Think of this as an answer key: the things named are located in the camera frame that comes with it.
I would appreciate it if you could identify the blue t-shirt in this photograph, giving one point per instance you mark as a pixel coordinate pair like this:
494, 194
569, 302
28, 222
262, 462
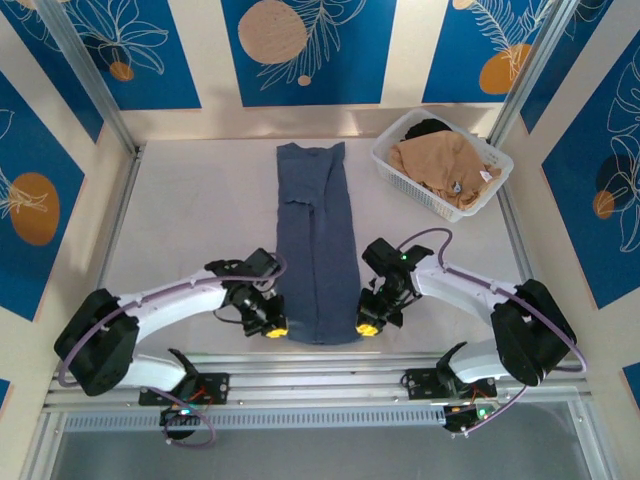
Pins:
315, 240

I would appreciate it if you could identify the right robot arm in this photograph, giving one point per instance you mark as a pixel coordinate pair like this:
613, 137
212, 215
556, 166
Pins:
460, 290

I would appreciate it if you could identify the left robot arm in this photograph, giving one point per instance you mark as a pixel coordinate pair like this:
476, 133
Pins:
165, 300

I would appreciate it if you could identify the white plastic laundry basket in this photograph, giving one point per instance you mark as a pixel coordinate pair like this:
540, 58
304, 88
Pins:
400, 177

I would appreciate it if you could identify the grey front panel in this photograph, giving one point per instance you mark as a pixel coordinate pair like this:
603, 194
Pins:
320, 457

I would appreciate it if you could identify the tan t-shirt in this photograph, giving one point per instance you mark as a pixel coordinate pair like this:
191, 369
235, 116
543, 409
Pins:
440, 160

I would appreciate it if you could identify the black garment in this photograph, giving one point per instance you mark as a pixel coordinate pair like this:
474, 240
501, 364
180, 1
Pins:
422, 127

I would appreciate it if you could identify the aluminium base rail beam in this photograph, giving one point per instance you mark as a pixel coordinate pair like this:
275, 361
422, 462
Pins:
320, 380

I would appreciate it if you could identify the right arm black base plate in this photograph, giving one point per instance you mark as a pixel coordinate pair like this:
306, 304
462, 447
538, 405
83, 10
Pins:
422, 384

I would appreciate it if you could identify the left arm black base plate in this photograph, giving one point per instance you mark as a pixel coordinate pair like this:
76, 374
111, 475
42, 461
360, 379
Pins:
215, 387

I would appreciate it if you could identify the aluminium side rail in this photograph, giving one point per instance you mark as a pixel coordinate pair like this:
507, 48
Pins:
517, 240
122, 210

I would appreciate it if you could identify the blue floral wall panel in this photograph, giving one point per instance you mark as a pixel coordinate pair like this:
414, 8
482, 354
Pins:
600, 225
165, 75
310, 75
460, 60
30, 150

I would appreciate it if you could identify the aluminium frame post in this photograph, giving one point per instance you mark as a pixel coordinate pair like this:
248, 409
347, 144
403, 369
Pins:
530, 65
85, 65

